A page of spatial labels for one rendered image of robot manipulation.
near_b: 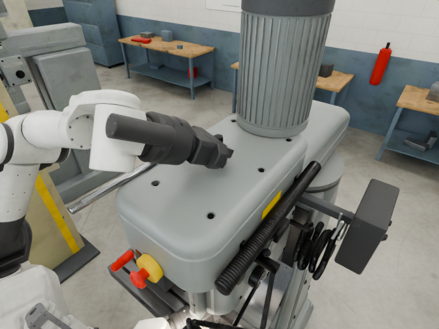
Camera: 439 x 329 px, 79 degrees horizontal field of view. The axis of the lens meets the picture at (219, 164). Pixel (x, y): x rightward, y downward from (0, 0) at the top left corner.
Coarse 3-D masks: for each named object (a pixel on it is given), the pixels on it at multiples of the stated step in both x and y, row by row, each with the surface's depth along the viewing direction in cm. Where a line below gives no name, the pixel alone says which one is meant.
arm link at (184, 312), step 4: (184, 308) 93; (188, 308) 93; (180, 312) 92; (184, 312) 92; (188, 312) 92; (184, 316) 90; (188, 316) 90; (192, 316) 91; (204, 316) 92; (208, 316) 92; (212, 316) 92; (216, 316) 93; (184, 320) 90; (204, 320) 92; (208, 320) 93; (212, 320) 94; (216, 320) 93; (220, 320) 94
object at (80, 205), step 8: (136, 168) 57; (144, 168) 57; (120, 176) 55; (128, 176) 55; (112, 184) 53; (120, 184) 53; (96, 192) 51; (104, 192) 51; (80, 200) 49; (88, 200) 49; (72, 208) 48; (80, 208) 48
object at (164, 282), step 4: (136, 256) 134; (164, 276) 122; (160, 280) 125; (164, 280) 123; (168, 280) 126; (160, 284) 128; (164, 284) 125; (168, 284) 128; (172, 284) 131; (164, 288) 127; (168, 288) 129
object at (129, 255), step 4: (128, 252) 62; (132, 252) 62; (124, 256) 61; (128, 256) 61; (132, 256) 62; (116, 260) 60; (120, 260) 60; (124, 260) 61; (128, 260) 61; (112, 264) 60; (116, 264) 60; (120, 264) 60; (124, 264) 61; (112, 268) 59; (116, 268) 59
